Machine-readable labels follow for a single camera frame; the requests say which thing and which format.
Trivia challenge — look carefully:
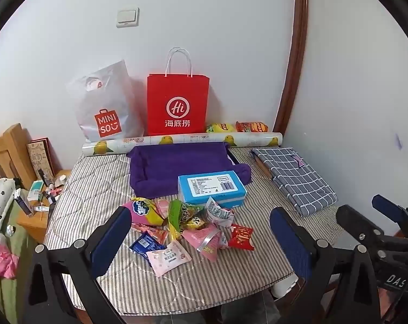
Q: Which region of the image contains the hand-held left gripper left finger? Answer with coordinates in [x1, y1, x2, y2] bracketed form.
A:
[22, 206, 134, 324]

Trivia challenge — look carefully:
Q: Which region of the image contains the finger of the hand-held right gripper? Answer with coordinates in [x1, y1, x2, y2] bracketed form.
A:
[337, 205, 393, 248]
[373, 194, 408, 237]

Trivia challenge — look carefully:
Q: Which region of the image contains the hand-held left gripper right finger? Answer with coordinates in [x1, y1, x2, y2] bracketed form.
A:
[269, 207, 383, 324]

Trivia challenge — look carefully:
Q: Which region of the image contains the blue small snack packet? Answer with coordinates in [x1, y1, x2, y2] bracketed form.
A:
[129, 232, 161, 254]

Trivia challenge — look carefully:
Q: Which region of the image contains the red pink snack packet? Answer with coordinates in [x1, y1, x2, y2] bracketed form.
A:
[131, 223, 169, 245]

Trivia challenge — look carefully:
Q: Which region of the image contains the red gold small packet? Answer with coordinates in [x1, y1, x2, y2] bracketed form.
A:
[227, 224, 254, 250]

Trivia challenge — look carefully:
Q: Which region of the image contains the pale pink zigzag-edged packet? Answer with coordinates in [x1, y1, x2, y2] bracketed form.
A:
[146, 242, 193, 277]

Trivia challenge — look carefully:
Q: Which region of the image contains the green snack packet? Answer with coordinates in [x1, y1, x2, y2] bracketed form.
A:
[168, 199, 205, 240]

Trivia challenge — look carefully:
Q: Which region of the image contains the white snack packet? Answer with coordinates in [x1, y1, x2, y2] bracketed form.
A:
[204, 196, 236, 227]

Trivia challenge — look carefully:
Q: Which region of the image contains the pink pyramid snack packet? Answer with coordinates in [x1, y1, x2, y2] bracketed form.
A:
[182, 224, 232, 262]

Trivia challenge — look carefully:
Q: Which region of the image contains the purple towel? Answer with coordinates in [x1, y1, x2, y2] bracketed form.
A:
[126, 143, 252, 199]

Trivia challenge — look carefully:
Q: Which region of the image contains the striped quilted cover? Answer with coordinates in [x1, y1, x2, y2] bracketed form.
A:
[42, 147, 346, 316]

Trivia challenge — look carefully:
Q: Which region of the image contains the grey checked folded cloth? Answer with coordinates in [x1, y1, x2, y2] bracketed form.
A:
[249, 147, 338, 217]

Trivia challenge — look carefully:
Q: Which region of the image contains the wooden nightstand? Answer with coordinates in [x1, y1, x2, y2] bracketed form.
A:
[17, 169, 73, 244]

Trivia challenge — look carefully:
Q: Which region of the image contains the blue white small box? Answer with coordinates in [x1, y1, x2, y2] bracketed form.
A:
[13, 189, 34, 217]

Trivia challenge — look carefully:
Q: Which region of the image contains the light blue box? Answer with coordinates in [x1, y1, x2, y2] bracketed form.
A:
[177, 170, 248, 208]

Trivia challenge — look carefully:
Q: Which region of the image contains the brown book with red cover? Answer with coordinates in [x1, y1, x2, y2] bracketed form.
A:
[26, 137, 56, 181]

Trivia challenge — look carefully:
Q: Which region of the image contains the green pink bedspread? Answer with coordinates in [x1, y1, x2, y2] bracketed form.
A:
[0, 202, 39, 324]

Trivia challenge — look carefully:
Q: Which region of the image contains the red orange snack bag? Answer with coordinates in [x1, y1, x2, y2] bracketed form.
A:
[235, 121, 268, 133]

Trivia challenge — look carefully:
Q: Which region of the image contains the fruit printed paper roll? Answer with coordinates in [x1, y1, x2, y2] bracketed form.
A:
[82, 131, 283, 157]

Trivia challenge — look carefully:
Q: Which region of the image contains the yellow snack bag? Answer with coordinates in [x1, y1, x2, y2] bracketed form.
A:
[206, 122, 236, 134]

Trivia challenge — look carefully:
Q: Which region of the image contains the wooden headboard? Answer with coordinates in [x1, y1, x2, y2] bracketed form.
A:
[0, 123, 38, 181]

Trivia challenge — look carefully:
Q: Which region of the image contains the white plastic shopping bag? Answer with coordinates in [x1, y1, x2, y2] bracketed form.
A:
[66, 60, 145, 144]

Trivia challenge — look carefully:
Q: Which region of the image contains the red paper bag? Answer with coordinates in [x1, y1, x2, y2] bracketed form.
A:
[147, 47, 210, 136]

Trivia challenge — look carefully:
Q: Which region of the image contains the brown wooden door frame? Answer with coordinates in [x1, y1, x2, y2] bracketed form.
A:
[275, 0, 309, 147]

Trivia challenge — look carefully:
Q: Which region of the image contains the white light switch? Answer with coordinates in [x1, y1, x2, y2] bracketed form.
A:
[115, 7, 140, 28]

